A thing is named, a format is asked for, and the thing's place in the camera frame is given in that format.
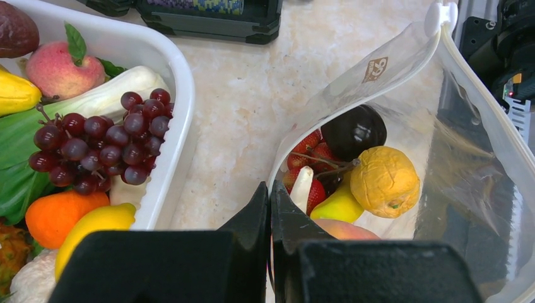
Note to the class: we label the dark purple passion fruit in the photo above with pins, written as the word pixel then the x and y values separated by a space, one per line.
pixel 19 33

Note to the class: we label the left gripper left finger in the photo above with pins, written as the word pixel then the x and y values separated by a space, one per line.
pixel 224 265

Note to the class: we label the green leafy vegetable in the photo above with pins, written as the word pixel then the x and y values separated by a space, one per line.
pixel 20 184

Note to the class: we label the pink apple with leaf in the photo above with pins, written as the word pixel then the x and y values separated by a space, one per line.
pixel 62 69

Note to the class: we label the yellow lemon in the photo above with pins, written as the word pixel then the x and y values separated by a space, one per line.
pixel 113 217

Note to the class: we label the purple grape bunch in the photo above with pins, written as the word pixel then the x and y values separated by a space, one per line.
pixel 86 152

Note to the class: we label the white peeled banana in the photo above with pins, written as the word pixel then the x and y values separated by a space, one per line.
pixel 301 188

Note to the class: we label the small orange tangerine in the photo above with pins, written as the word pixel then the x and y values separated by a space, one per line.
pixel 50 218

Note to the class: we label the peach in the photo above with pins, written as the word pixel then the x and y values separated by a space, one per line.
pixel 345 231

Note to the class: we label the yellow wrinkled fruit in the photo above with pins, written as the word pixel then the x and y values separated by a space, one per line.
pixel 385 182

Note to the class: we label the dark purple plum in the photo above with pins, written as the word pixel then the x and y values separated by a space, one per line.
pixel 353 132

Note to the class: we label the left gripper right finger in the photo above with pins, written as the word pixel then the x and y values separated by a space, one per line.
pixel 309 265

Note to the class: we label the white cauliflower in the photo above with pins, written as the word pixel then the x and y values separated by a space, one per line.
pixel 35 282

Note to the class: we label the white bok choy stalk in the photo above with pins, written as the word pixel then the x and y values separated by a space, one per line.
pixel 105 100

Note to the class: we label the black poker chip case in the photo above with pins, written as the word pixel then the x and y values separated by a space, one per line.
pixel 250 22

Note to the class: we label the clear zip top bag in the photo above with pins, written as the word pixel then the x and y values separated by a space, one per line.
pixel 476 169

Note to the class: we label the pineapple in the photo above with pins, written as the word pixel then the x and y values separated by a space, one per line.
pixel 15 249

